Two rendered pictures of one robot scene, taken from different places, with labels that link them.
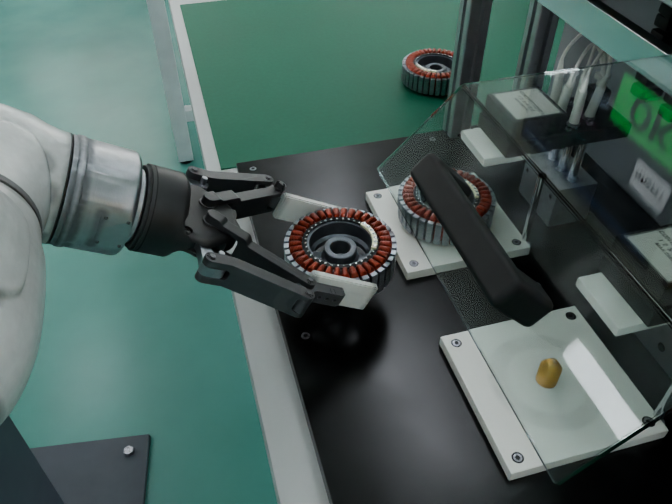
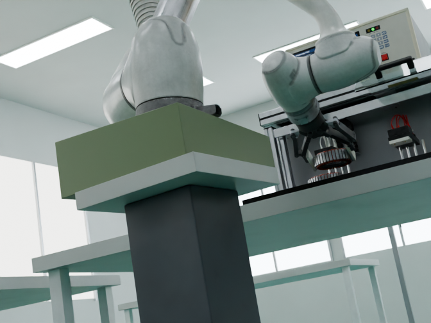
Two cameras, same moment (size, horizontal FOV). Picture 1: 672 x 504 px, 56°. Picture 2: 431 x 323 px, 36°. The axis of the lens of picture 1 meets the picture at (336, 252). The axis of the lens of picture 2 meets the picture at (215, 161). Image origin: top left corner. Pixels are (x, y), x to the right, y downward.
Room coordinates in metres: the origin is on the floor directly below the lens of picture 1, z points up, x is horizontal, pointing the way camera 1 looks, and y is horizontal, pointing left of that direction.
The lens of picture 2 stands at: (-0.52, 1.65, 0.43)
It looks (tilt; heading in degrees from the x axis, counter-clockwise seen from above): 14 degrees up; 311
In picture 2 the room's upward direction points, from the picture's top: 10 degrees counter-clockwise
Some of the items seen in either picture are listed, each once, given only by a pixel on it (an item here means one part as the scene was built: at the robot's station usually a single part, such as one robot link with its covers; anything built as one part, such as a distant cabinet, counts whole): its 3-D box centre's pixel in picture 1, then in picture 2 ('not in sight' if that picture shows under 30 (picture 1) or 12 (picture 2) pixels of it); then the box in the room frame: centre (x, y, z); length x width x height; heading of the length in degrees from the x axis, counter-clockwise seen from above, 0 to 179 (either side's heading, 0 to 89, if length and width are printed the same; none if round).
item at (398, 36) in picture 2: not in sight; (365, 72); (0.54, -0.48, 1.22); 0.44 x 0.39 x 0.20; 16
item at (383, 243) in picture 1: (340, 252); (333, 159); (0.46, 0.00, 0.83); 0.11 x 0.11 x 0.04
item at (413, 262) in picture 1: (444, 222); not in sight; (0.58, -0.13, 0.78); 0.15 x 0.15 x 0.01; 16
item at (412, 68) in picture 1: (435, 71); not in sight; (0.98, -0.17, 0.77); 0.11 x 0.11 x 0.04
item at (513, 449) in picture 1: (545, 383); not in sight; (0.35, -0.19, 0.78); 0.15 x 0.15 x 0.01; 16
